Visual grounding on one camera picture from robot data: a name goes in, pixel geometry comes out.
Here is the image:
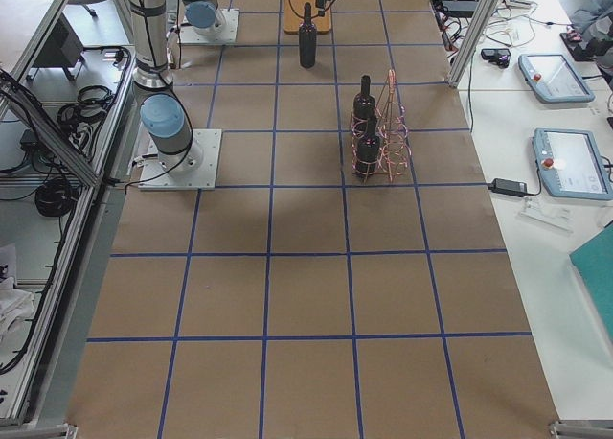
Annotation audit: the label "copper wire bottle basket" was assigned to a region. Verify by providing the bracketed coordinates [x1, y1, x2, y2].
[350, 68, 411, 182]

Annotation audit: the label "wooden tray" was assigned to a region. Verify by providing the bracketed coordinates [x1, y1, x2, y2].
[282, 0, 333, 35]

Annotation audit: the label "dark wine bottle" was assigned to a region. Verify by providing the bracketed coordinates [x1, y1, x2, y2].
[298, 2, 317, 69]
[354, 115, 380, 179]
[352, 75, 375, 134]

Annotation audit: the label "coiled black cables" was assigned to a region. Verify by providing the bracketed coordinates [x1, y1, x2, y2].
[34, 174, 78, 219]

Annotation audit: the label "aluminium frame rail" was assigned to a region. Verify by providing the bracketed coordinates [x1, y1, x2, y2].
[1, 69, 102, 187]

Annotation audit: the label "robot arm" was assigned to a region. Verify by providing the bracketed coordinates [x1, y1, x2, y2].
[128, 0, 221, 173]
[181, 0, 225, 38]

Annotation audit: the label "black power brick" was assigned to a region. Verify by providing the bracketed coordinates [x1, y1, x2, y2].
[488, 178, 528, 197]

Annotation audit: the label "teal board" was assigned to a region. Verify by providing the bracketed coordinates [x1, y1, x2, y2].
[570, 226, 612, 340]

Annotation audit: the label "aluminium frame post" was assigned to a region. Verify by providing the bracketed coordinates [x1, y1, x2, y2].
[447, 0, 498, 88]

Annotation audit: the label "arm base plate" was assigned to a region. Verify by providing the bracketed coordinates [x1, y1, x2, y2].
[138, 129, 222, 191]
[180, 6, 239, 46]

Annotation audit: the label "teach pendant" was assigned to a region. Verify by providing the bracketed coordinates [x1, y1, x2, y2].
[532, 128, 612, 201]
[517, 54, 595, 104]

